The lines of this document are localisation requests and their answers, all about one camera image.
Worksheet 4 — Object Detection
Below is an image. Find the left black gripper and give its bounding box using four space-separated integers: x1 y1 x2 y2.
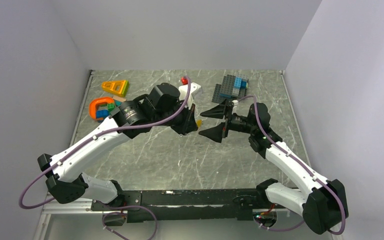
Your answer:
154 98 199 136

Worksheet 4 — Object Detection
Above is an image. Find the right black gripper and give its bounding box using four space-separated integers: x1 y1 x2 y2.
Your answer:
199 98 257 143

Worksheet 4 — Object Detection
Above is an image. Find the yellow key tag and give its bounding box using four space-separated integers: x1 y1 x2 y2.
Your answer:
196 120 202 128

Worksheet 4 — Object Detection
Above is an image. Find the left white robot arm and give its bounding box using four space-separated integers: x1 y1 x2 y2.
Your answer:
38 82 200 210

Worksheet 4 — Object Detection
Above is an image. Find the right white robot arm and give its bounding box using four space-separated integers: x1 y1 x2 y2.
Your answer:
199 100 349 235

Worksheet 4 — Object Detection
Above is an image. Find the grey and blue lego stack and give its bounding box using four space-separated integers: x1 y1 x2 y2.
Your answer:
211 74 249 104

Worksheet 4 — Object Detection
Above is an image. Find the teal and tan block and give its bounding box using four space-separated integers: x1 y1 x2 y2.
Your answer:
112 95 126 107

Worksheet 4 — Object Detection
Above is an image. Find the orange triangle toy block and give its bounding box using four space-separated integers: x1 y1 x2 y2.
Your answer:
101 80 130 98

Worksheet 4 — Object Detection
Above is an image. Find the green lego brick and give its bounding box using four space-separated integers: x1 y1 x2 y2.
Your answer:
106 103 117 112

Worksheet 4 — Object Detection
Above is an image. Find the blue lego brick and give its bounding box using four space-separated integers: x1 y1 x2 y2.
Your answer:
95 109 110 123

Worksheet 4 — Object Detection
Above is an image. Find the orange arch toy block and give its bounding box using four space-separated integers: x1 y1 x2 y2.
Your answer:
88 96 115 122

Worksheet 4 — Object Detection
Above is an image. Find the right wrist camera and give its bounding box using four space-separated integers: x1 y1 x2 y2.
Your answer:
229 99 239 108

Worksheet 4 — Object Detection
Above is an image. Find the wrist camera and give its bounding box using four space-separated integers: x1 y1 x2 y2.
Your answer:
229 99 239 108
178 75 204 107

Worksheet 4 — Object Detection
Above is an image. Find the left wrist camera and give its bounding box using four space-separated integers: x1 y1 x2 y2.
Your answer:
178 75 204 107

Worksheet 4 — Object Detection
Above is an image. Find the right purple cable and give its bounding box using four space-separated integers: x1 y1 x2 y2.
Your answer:
236 95 347 233

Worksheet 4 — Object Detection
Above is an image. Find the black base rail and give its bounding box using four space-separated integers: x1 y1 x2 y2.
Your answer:
90 188 279 223

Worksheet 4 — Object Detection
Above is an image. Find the aluminium frame rail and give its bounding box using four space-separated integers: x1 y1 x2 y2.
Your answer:
33 198 112 240

